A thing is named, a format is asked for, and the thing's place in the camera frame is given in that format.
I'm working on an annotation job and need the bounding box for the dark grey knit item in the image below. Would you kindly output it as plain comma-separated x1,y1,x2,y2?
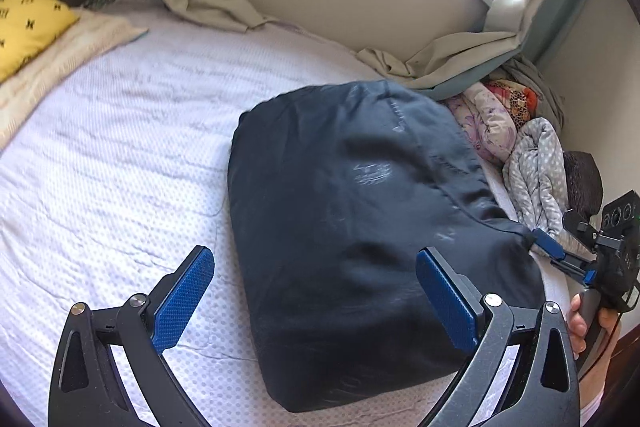
563,150,603,219

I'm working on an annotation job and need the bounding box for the grey polka dot blanket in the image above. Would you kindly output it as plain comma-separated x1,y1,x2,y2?
502,117,592,259

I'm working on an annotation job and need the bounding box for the person's right hand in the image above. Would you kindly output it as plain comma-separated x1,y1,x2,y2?
566,293,622,360

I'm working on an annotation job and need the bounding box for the black padded jacket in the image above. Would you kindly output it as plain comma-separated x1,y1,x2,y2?
228,80,544,413

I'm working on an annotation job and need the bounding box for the yellow patterned pillow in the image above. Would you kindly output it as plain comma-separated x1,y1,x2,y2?
0,0,79,81

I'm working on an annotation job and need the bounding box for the orange patterned cloth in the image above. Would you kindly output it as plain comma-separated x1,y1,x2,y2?
485,79,538,130

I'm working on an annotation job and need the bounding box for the cream fringed blanket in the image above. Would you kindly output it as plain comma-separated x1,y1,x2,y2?
1,9,149,150

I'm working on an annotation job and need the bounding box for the purple floral quilt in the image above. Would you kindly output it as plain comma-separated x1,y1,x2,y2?
444,82,516,166

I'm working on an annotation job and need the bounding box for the white quilted mattress cover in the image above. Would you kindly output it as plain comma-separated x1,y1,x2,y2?
0,0,576,427

